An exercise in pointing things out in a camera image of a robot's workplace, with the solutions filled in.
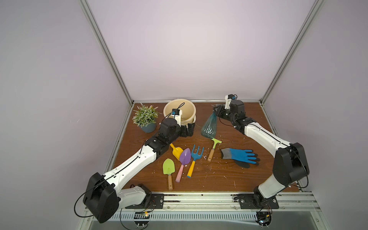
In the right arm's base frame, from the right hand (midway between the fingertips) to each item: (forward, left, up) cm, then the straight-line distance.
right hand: (216, 104), depth 86 cm
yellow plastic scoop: (-20, +25, -23) cm, 40 cm away
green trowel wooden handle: (-32, +28, -23) cm, 49 cm away
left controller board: (-56, +40, -27) cm, 74 cm away
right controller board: (-54, -23, -26) cm, 64 cm away
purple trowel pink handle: (-25, +19, -23) cm, 39 cm away
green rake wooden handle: (-21, +2, -22) cm, 31 cm away
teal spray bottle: (-14, +5, -6) cm, 16 cm away
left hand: (-15, +15, 0) cm, 21 cm away
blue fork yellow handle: (-24, +13, -23) cm, 36 cm away
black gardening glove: (-28, -19, -24) cm, 42 cm away
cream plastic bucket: (+4, +17, -8) cm, 19 cm away
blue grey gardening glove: (-22, -16, -22) cm, 35 cm away
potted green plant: (-5, +45, -7) cm, 45 cm away
